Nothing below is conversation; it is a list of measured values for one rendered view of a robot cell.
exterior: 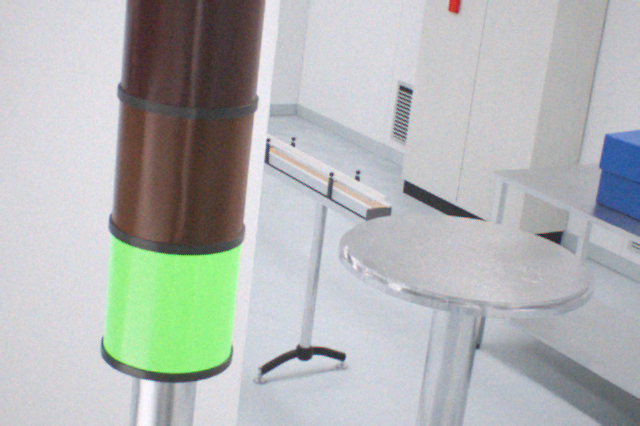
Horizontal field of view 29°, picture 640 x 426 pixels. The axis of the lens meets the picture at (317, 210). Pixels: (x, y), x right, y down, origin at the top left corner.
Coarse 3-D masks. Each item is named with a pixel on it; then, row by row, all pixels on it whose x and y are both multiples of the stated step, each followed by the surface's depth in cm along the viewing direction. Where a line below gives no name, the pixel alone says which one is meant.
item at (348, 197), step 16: (272, 144) 552; (272, 160) 548; (288, 160) 543; (304, 160) 532; (288, 176) 537; (304, 176) 527; (320, 176) 525; (336, 176) 527; (304, 192) 528; (320, 192) 517; (336, 192) 507; (352, 192) 509; (368, 192) 507; (336, 208) 508; (352, 208) 499; (368, 208) 490; (384, 208) 495
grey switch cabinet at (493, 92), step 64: (448, 0) 784; (512, 0) 735; (576, 0) 711; (448, 64) 789; (512, 64) 739; (576, 64) 727; (448, 128) 794; (512, 128) 743; (576, 128) 745; (448, 192) 799; (512, 192) 748
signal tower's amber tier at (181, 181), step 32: (128, 128) 43; (160, 128) 42; (192, 128) 42; (224, 128) 43; (128, 160) 43; (160, 160) 43; (192, 160) 43; (224, 160) 43; (128, 192) 44; (160, 192) 43; (192, 192) 43; (224, 192) 44; (128, 224) 44; (160, 224) 43; (192, 224) 43; (224, 224) 44
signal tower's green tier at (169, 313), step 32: (128, 256) 44; (160, 256) 44; (192, 256) 44; (224, 256) 45; (128, 288) 44; (160, 288) 44; (192, 288) 44; (224, 288) 45; (128, 320) 45; (160, 320) 44; (192, 320) 45; (224, 320) 46; (128, 352) 45; (160, 352) 45; (192, 352) 45; (224, 352) 46
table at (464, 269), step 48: (384, 240) 455; (432, 240) 461; (480, 240) 468; (528, 240) 474; (384, 288) 418; (432, 288) 413; (480, 288) 419; (528, 288) 424; (576, 288) 429; (432, 336) 457; (432, 384) 459
